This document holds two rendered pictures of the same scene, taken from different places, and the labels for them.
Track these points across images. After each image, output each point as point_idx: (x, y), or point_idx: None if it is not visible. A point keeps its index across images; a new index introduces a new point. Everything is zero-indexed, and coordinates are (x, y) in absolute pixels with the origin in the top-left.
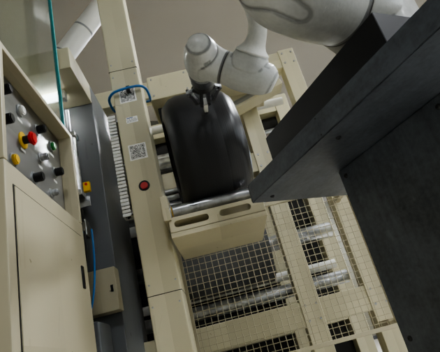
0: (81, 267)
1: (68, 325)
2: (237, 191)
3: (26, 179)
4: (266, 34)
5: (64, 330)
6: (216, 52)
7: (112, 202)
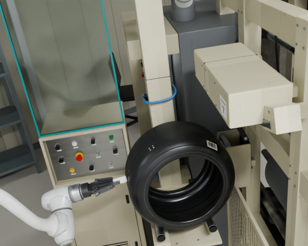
0: (125, 195)
1: (108, 220)
2: (156, 227)
3: (70, 184)
4: (40, 230)
5: (103, 223)
6: (50, 209)
7: (204, 125)
